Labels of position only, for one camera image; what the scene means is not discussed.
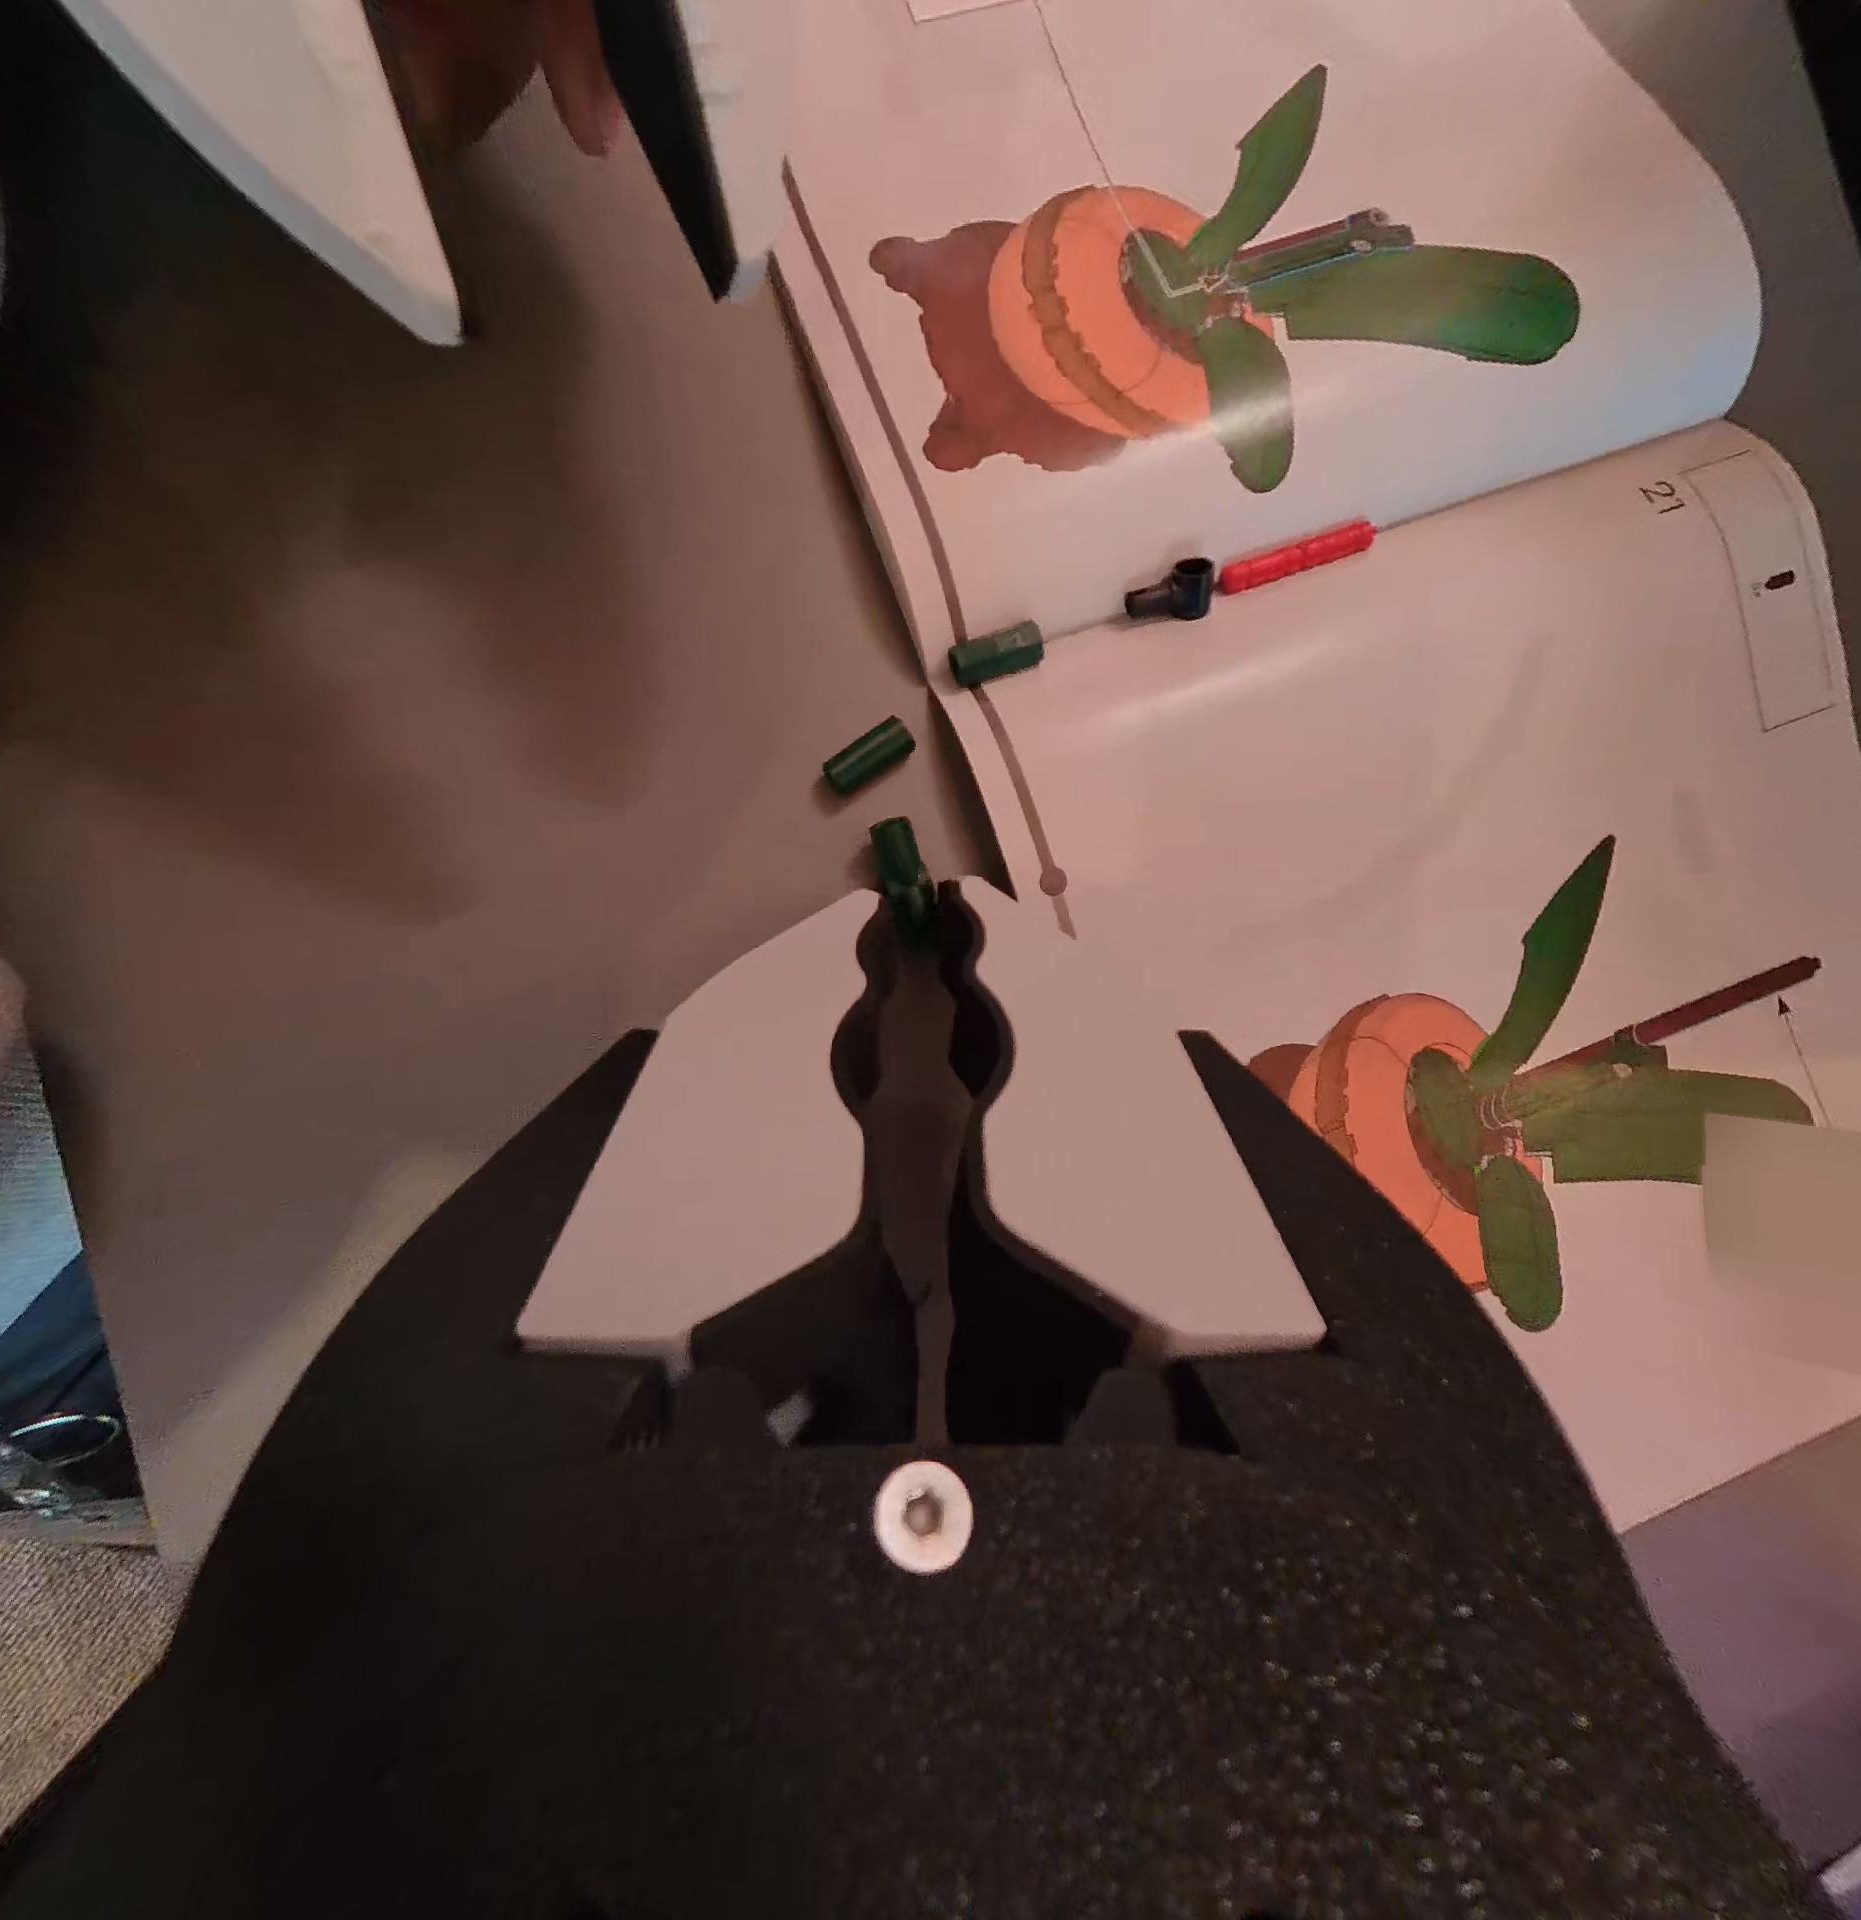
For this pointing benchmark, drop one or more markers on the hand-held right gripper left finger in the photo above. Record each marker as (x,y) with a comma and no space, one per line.
(686,1172)

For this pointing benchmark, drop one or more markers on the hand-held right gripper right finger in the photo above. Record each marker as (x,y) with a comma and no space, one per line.
(1125,1172)

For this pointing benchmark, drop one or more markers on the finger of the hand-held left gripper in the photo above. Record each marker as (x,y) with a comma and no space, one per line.
(271,120)
(746,149)

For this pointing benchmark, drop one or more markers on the green toy connector cylinder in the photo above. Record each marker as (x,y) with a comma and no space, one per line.
(864,754)
(900,862)
(996,652)

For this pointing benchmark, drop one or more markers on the person's left hand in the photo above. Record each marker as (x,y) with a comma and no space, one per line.
(583,100)

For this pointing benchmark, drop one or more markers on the open building instruction booklet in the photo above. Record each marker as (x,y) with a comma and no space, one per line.
(1319,750)

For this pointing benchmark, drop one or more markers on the black toy angle connector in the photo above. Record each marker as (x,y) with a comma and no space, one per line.
(1173,591)

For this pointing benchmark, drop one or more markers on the person's blue jeans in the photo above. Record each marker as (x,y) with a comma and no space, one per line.
(33,1334)

